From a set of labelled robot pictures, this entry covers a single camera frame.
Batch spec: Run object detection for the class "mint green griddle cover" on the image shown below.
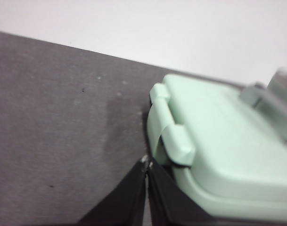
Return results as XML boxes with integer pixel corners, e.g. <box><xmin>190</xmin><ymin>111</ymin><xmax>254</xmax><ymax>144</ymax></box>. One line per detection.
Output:
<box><xmin>149</xmin><ymin>74</ymin><xmax>287</xmax><ymax>204</ymax></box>

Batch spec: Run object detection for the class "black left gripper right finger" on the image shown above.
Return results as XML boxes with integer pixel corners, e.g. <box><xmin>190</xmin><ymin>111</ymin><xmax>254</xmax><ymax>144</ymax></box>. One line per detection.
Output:
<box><xmin>147</xmin><ymin>162</ymin><xmax>214</xmax><ymax>226</ymax></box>

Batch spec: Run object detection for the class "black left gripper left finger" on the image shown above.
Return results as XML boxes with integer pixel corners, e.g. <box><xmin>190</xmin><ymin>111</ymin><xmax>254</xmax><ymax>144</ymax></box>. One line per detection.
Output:
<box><xmin>78</xmin><ymin>155</ymin><xmax>148</xmax><ymax>226</ymax></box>

